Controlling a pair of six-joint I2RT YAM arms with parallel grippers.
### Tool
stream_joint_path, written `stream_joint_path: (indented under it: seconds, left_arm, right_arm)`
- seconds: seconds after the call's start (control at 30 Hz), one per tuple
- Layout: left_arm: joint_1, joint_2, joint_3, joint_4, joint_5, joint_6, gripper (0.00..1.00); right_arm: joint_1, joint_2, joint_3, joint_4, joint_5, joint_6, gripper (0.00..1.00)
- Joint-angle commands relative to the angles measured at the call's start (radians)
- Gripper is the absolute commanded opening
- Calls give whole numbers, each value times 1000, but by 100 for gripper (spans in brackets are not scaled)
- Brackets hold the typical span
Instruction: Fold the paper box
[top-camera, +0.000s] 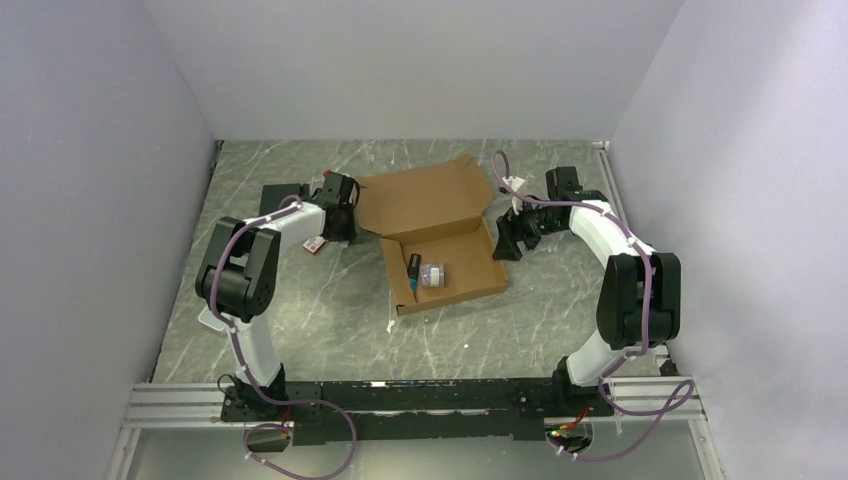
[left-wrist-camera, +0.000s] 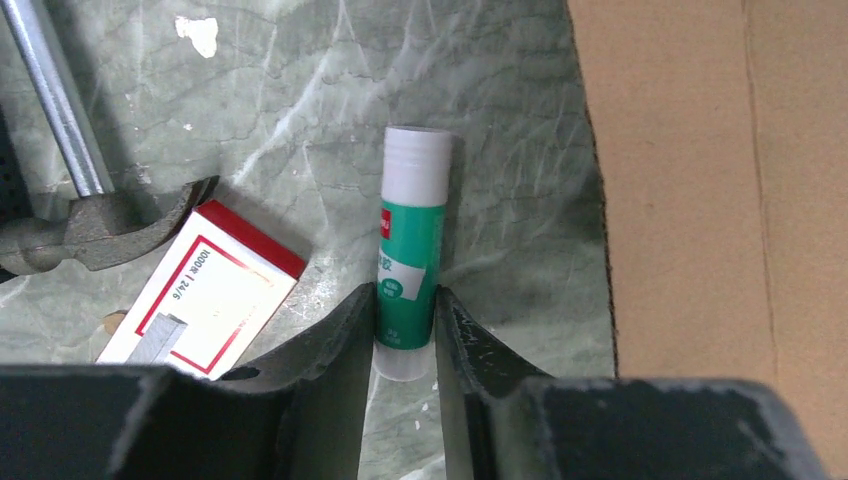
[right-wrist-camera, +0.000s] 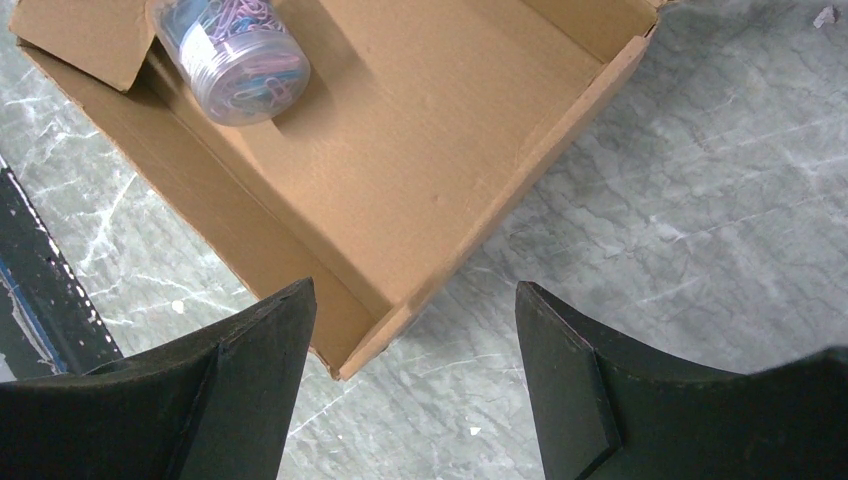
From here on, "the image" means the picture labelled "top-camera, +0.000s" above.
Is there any flat black box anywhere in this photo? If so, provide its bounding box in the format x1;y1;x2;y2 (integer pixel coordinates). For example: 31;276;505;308
259;183;305;216

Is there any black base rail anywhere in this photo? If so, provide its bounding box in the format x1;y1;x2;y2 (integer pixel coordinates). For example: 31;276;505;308
220;377;613;446

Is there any aluminium frame rail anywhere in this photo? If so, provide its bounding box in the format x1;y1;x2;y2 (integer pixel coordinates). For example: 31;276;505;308
123;383;224;429

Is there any brown cardboard box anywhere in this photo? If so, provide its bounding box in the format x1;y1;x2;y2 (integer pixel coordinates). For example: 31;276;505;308
356;153;508;316

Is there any blue capped glue stick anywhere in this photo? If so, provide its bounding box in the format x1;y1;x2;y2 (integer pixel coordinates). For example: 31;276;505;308
407;253;422;294

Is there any clear plastic jar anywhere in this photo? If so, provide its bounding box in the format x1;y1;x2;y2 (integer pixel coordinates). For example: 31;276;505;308
419;263;446;288

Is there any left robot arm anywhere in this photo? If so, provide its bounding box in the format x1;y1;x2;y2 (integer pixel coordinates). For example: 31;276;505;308
194;171;361;420

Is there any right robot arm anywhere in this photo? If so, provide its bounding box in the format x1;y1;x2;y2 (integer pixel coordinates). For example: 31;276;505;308
493;167;682;415

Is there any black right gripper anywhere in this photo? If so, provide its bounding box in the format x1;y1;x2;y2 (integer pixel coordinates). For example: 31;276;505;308
492;196;565;262

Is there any small red white box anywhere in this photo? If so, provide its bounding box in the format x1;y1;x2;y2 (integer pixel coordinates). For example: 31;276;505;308
302;236;328;255

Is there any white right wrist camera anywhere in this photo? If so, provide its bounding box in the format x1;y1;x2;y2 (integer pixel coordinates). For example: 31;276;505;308
499;176;526;195

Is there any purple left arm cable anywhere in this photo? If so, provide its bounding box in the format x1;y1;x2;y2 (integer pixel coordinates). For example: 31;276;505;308
208;195;359;480

